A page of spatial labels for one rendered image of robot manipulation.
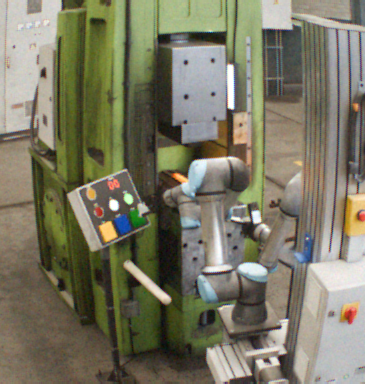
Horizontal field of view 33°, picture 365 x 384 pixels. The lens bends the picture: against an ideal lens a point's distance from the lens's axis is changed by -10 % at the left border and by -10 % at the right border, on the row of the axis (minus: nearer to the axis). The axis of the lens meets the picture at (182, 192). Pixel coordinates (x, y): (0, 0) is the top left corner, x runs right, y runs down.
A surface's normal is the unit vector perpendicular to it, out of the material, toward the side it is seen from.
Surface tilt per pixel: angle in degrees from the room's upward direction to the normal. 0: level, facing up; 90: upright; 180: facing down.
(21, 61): 90
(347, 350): 91
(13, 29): 90
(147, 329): 90
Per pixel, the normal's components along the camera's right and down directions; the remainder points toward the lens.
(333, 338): 0.18, 0.34
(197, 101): 0.47, 0.30
